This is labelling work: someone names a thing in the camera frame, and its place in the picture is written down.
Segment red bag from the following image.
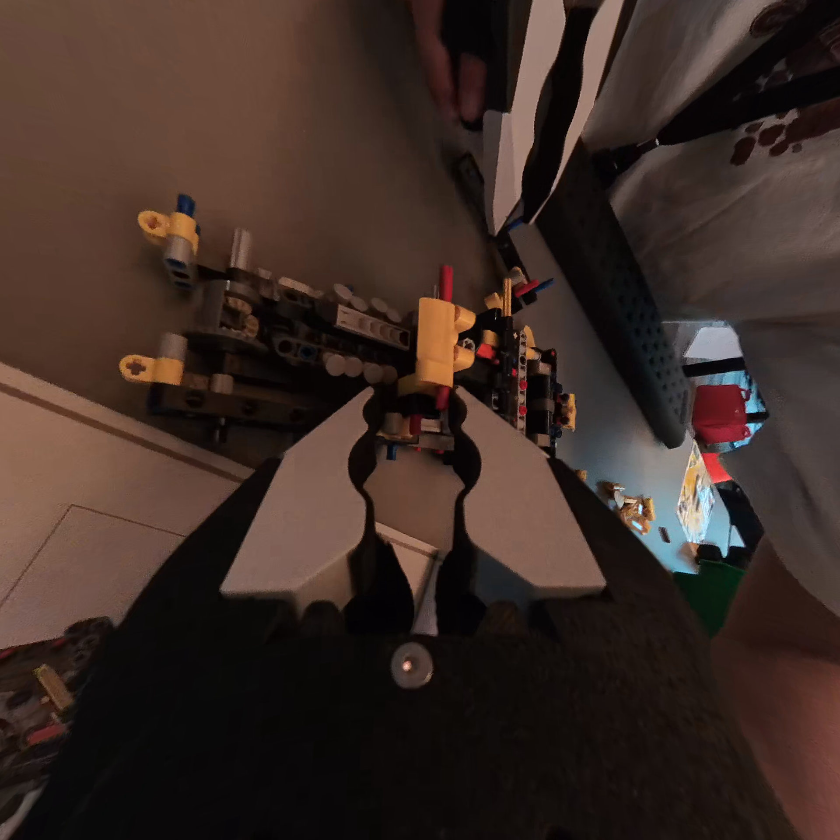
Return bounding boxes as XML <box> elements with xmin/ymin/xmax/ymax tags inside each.
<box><xmin>689</xmin><ymin>384</ymin><xmax>754</xmax><ymax>447</ymax></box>

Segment open instruction booklet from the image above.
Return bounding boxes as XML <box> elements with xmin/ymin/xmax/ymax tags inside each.
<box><xmin>0</xmin><ymin>361</ymin><xmax>257</xmax><ymax>798</ymax></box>

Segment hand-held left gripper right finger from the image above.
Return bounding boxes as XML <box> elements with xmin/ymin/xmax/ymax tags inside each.
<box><xmin>451</xmin><ymin>385</ymin><xmax>607</xmax><ymax>601</ymax></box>

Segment partly built lego car chassis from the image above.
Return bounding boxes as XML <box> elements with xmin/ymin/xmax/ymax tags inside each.
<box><xmin>118</xmin><ymin>262</ymin><xmax>578</xmax><ymax>463</ymax></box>

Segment black lego beam assembly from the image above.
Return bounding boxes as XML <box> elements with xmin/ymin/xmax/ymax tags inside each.
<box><xmin>456</xmin><ymin>152</ymin><xmax>555</xmax><ymax>316</ymax></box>

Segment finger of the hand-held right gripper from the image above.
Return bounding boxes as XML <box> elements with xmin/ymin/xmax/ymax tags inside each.
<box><xmin>482</xmin><ymin>0</ymin><xmax>568</xmax><ymax>235</ymax></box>
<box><xmin>527</xmin><ymin>0</ymin><xmax>635</xmax><ymax>224</ymax></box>

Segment green plastic bin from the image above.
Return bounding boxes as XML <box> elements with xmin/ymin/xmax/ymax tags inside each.
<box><xmin>672</xmin><ymin>558</ymin><xmax>749</xmax><ymax>637</ymax></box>

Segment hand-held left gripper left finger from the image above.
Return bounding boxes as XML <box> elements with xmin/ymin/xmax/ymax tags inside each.
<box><xmin>220</xmin><ymin>386</ymin><xmax>378</xmax><ymax>602</ymax></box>

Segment small grey yellow lego assembly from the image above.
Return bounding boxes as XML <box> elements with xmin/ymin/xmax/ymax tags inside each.
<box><xmin>136</xmin><ymin>193</ymin><xmax>201</xmax><ymax>291</ymax></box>

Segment person's bare leg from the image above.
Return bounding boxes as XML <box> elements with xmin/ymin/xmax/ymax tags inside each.
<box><xmin>712</xmin><ymin>538</ymin><xmax>840</xmax><ymax>840</ymax></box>

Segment scattered yellow black lego pieces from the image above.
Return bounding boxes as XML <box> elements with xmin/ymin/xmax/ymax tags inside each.
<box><xmin>597</xmin><ymin>479</ymin><xmax>657</xmax><ymax>536</ymax></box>

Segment person's right hand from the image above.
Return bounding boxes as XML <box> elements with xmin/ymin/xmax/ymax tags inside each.
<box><xmin>412</xmin><ymin>0</ymin><xmax>490</xmax><ymax>130</ymax></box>

